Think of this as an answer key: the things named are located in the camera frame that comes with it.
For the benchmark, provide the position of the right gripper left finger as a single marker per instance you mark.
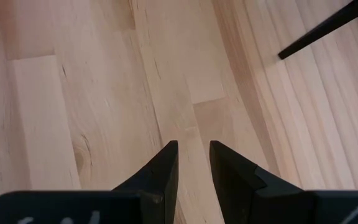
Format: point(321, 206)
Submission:
point(163, 174)

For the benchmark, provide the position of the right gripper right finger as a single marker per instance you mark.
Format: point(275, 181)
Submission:
point(238, 193)

